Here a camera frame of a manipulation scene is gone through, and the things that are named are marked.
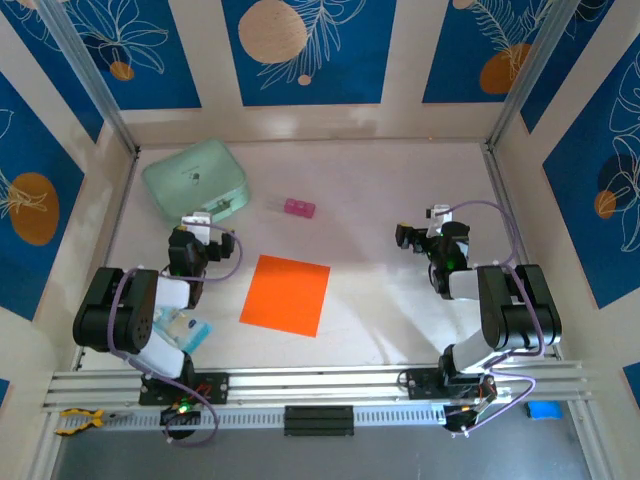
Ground yellow handled pliers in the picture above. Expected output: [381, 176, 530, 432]
[54, 408, 134, 435]

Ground light blue wipes packet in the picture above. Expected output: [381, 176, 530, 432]
[152, 307, 214, 354]

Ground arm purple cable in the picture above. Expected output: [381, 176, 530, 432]
[108, 223, 245, 447]
[434, 199, 546, 436]

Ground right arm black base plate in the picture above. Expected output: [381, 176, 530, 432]
[405, 368, 499, 401]

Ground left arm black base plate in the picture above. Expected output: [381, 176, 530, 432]
[138, 372, 230, 406]

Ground black ribbed bracket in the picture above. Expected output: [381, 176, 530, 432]
[283, 405, 355, 437]

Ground aluminium side rail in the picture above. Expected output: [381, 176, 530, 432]
[74, 149, 141, 371]
[482, 144, 561, 359]

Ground pink and clear pill box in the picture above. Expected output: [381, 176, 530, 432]
[266, 197, 317, 220]

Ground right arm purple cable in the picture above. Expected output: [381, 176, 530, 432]
[434, 199, 546, 436]

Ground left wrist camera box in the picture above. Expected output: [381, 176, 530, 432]
[179, 211, 214, 242]

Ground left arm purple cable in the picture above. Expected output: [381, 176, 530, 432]
[108, 223, 245, 447]

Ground mint green zip case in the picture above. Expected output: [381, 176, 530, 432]
[141, 138, 252, 237]

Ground aluminium mounting rail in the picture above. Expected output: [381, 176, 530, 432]
[43, 360, 591, 409]

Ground slotted grey cable duct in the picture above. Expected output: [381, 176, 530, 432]
[53, 403, 451, 435]

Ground aluminium frame post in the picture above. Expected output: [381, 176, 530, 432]
[487, 0, 614, 151]
[37, 0, 141, 156]

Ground blue sponge block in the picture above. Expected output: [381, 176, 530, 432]
[524, 400, 564, 421]

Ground orange square paper sheet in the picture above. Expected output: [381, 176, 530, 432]
[238, 253, 332, 340]

